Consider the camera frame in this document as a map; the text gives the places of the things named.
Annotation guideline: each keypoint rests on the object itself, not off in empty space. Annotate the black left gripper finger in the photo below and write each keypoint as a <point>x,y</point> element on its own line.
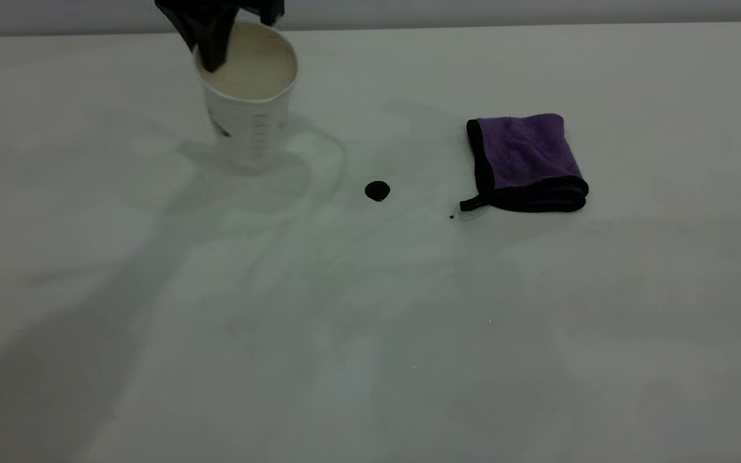
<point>267,9</point>
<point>206,29</point>

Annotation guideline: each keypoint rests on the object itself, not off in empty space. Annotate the white paper coffee cup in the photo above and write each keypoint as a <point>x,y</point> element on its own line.
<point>255,128</point>

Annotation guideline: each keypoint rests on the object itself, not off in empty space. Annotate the purple cloth with black trim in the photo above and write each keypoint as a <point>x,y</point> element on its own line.
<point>525,151</point>

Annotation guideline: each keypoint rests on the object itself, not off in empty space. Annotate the black liquid spill blob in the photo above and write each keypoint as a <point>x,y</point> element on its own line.
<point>377,191</point>

